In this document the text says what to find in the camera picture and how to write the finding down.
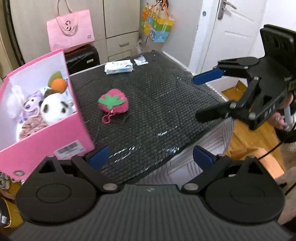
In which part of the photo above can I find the white tissue pack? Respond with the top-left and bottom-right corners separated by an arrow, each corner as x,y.
104,60 -> 133,75

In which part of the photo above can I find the white door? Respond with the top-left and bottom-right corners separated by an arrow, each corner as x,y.
201,0 -> 265,72

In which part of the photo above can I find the white panda plush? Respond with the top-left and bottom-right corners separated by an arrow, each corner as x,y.
39,89 -> 74,125

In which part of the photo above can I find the metal door handle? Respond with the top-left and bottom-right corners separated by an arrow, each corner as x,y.
217,0 -> 237,20

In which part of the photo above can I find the purple plush toy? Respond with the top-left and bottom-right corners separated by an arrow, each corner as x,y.
20,91 -> 43,122

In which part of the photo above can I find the beige wardrobe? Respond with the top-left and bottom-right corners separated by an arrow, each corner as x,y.
10,0 -> 140,63

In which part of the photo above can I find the small white plastic packet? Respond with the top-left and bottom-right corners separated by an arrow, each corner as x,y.
134,55 -> 149,66

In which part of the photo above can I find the pink strawberry knitted pouch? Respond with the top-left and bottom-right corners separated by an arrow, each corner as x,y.
98,89 -> 129,124

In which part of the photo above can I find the pink cardboard box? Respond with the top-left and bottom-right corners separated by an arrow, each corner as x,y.
1,49 -> 95,180

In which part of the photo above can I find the orange ball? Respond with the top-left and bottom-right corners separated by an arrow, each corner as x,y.
50,78 -> 67,93

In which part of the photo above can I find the green ball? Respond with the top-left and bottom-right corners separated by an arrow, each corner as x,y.
48,71 -> 62,87

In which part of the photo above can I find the pink floral cloth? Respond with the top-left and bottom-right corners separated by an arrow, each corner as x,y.
19,115 -> 48,140

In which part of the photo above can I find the colourful paper gift bag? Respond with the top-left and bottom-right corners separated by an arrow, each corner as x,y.
140,1 -> 175,43

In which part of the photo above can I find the pink tote bag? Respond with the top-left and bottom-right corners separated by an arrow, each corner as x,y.
47,1 -> 95,52

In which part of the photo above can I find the striped cloth under mat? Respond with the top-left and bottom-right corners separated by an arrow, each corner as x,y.
137,118 -> 235,187

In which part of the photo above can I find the black suitcase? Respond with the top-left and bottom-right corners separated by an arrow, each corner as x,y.
65,44 -> 100,75

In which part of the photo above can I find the person's right hand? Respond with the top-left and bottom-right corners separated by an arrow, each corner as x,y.
267,92 -> 293,130

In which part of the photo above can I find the black honeycomb table mat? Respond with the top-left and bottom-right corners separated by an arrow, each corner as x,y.
70,51 -> 224,184

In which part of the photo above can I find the white fluffy plush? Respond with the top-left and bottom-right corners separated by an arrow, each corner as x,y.
6,85 -> 26,119

